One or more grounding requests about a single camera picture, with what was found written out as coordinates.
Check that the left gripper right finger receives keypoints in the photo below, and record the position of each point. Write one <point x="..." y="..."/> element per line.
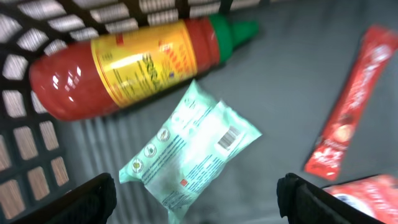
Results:
<point x="301" y="202"/>

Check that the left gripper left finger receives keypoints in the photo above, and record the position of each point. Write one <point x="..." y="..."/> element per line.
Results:
<point x="91" y="203"/>

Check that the red Nescafe stick sachet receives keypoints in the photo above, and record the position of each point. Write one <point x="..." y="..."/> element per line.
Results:
<point x="377" y="47"/>

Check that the red tissue pack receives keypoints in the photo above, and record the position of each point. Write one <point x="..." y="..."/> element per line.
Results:
<point x="375" y="196"/>

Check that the mint green wipes packet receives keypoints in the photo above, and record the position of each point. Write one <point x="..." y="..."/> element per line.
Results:
<point x="189" y="151"/>

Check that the red chili sauce bottle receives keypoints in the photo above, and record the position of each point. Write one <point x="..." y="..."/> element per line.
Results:
<point x="100" y="76"/>

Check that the grey plastic mesh basket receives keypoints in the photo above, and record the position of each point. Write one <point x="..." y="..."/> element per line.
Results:
<point x="285" y="81"/>

